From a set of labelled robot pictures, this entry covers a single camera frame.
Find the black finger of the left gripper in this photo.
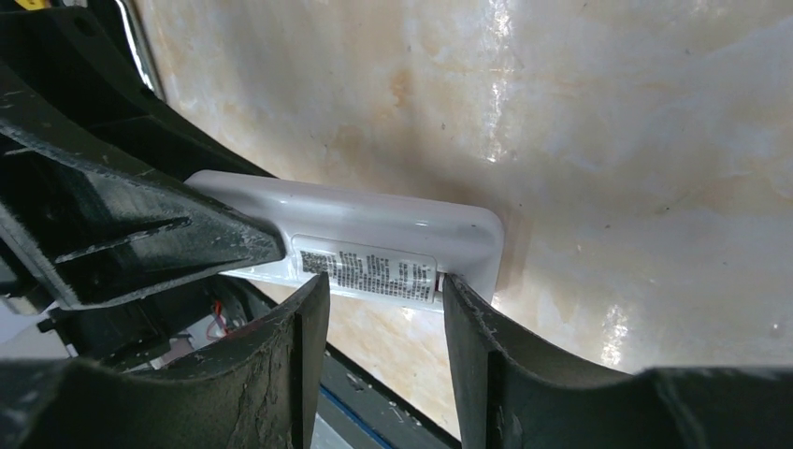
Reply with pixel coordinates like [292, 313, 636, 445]
[1, 65, 285, 310]

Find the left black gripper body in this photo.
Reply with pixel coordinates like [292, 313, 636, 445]
[0, 0, 274, 373]

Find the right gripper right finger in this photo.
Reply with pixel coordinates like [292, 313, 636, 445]
[442, 275, 792, 448]

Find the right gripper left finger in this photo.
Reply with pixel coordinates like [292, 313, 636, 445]
[1, 274, 330, 448]

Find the white remote control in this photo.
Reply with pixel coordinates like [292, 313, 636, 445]
[186, 170, 504, 311]

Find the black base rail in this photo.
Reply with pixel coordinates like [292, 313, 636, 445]
[311, 344, 461, 448]

